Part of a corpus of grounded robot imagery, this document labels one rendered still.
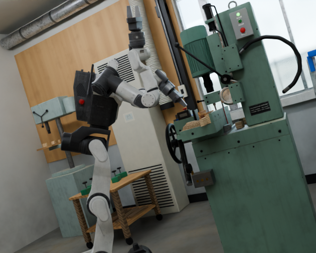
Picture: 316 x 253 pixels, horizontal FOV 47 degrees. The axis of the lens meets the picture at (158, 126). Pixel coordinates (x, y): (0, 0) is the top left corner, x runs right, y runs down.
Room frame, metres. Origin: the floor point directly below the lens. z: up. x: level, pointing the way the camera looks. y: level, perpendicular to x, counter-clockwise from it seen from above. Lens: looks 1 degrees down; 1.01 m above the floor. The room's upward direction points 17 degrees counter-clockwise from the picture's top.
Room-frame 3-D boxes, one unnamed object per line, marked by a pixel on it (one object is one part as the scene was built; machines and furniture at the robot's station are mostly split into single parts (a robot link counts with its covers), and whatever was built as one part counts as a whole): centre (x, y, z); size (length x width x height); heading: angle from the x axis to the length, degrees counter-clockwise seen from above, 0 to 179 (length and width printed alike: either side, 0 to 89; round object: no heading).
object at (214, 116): (2.32, -0.41, 0.93); 0.60 x 0.02 x 0.06; 159
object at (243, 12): (2.17, -0.65, 1.40); 0.10 x 0.06 x 0.16; 69
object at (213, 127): (2.37, -0.27, 0.87); 0.61 x 0.30 x 0.06; 159
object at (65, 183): (4.32, 1.10, 0.79); 0.62 x 0.48 x 1.58; 61
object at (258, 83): (2.31, -0.67, 1.16); 0.22 x 0.22 x 0.72; 69
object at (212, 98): (2.40, -0.42, 1.03); 0.14 x 0.07 x 0.09; 69
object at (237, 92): (2.20, -0.52, 1.02); 0.09 x 0.07 x 0.12; 159
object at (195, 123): (2.14, -0.20, 0.92); 0.14 x 0.09 x 0.04; 69
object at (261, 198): (2.37, -0.51, 0.36); 0.58 x 0.45 x 0.71; 69
